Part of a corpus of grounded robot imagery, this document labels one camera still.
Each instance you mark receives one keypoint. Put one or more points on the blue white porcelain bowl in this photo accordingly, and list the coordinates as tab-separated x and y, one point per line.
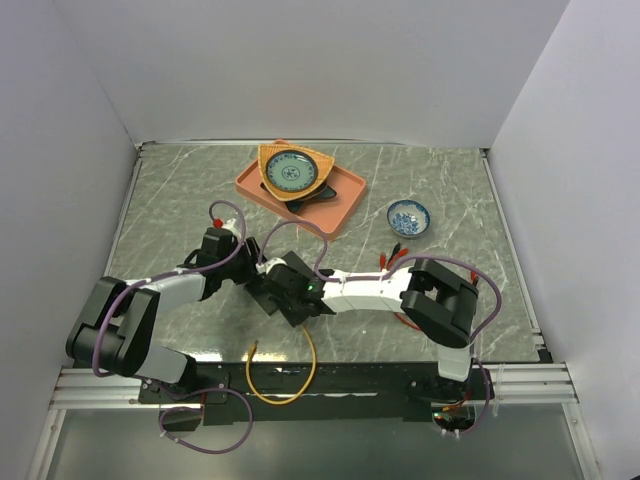
408	218

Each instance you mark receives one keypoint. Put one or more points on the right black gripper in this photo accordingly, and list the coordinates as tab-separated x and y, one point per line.
294	318

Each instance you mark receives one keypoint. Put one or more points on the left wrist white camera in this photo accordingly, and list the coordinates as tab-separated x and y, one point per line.
230	224

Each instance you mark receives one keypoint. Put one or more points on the salmon plastic tray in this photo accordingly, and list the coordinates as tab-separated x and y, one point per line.
331	215

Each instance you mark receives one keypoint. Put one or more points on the teal patterned plate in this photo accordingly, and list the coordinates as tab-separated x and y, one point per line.
291	170

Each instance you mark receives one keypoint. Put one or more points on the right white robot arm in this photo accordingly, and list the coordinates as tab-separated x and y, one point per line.
438	301

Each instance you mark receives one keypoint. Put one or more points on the dark plate under basket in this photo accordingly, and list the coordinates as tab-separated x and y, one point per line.
294	201

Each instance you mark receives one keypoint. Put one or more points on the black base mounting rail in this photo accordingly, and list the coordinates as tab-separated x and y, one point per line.
227	392

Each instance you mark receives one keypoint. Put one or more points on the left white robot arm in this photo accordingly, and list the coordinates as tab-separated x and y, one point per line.
113	333

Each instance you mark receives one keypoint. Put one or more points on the black network switch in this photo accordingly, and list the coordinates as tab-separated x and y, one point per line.
264	300

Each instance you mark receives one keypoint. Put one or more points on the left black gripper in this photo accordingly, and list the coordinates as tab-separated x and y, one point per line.
250	273

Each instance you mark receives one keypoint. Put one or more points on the woven bamboo basket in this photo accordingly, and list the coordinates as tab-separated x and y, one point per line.
324	162

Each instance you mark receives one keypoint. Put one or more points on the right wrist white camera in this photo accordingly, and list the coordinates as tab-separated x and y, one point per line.
267	266

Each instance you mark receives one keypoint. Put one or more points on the wrist white camera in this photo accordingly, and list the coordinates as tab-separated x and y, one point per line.
230	224
267	266

